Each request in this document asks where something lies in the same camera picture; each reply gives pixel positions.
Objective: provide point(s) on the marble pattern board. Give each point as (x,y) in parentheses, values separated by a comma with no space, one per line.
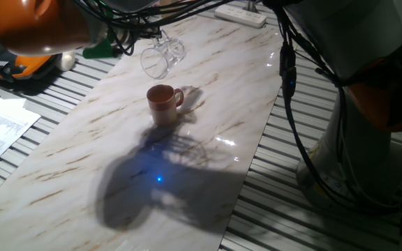
(204,104)

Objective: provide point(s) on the orange black teach pendant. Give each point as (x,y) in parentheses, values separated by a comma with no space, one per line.
(19,68)

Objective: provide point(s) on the white rounded object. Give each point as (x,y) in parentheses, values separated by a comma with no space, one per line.
(66,62)

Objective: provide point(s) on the slanted aluminium frame beam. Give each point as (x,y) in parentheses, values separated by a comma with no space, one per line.
(250,4)

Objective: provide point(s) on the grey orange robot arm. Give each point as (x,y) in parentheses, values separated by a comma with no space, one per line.
(40,24)

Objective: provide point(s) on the orange ceramic mug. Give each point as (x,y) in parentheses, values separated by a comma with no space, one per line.
(164,109)

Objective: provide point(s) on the white power strip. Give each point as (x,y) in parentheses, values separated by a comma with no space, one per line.
(239,15)

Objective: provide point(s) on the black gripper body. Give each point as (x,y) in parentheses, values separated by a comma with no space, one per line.
(139,33)

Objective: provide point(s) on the clear glass mug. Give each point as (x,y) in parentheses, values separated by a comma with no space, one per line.
(155,64)

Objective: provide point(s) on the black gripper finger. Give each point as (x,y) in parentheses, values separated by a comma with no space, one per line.
(155,33)

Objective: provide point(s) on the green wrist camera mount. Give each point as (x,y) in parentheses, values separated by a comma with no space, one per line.
(98,51)

